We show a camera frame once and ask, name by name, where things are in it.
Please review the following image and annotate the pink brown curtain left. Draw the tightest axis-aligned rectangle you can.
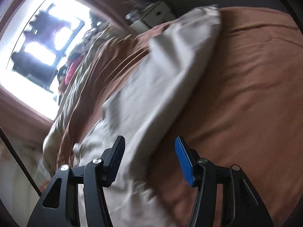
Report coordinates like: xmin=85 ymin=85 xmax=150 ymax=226
xmin=1 ymin=87 xmax=53 ymax=148

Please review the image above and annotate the pink cloth on windowsill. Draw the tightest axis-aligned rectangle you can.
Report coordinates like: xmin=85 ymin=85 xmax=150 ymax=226
xmin=65 ymin=55 xmax=84 ymax=85

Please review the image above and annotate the rust brown bed cover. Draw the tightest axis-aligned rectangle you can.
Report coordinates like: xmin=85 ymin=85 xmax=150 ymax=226
xmin=56 ymin=7 xmax=302 ymax=226

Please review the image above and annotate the olive beige duvet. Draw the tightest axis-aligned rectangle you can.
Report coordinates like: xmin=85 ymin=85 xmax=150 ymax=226
xmin=43 ymin=29 xmax=134 ymax=176

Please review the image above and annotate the white bedside drawer cabinet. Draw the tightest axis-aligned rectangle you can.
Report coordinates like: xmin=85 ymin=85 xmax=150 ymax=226
xmin=125 ymin=1 xmax=176 ymax=34

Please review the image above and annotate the beige jacket garment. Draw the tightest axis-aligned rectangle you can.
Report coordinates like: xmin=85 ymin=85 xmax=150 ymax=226
xmin=73 ymin=6 xmax=221 ymax=226

